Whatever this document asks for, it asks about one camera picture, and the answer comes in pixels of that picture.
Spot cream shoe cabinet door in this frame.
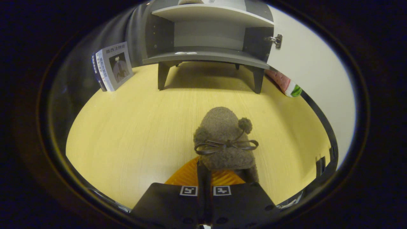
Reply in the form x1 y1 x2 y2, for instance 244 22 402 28
266 4 356 207

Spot dark blue book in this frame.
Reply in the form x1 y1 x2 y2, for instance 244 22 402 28
92 52 108 92

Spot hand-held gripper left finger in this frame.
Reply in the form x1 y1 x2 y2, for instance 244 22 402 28
130 156 207 227

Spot black backdrop cloth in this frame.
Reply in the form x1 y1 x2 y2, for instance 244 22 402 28
48 2 153 105

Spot white cover book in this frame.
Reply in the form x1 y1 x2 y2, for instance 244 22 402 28
95 41 134 92

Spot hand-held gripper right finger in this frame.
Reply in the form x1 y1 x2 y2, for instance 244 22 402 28
206 170 277 227

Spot metal cabinet hinge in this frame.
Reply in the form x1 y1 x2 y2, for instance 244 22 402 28
264 34 283 49

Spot grey shoe cabinet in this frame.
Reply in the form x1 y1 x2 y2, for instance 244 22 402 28
142 0 275 94

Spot watermelon slice toy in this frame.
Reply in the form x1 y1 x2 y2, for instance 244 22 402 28
266 69 302 98

